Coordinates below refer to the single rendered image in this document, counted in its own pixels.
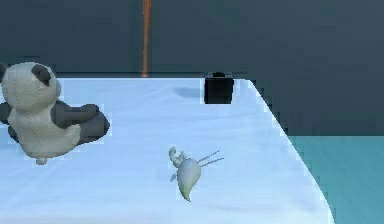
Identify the white bed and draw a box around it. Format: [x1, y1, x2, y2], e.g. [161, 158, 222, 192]
[0, 77, 336, 224]

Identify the black box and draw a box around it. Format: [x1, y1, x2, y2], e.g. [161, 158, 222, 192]
[203, 71, 235, 105]

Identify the black and white panda plush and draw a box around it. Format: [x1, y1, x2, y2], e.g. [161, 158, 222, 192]
[0, 61, 111, 166]

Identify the orange pole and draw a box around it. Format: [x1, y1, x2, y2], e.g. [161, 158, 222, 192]
[141, 0, 153, 78]

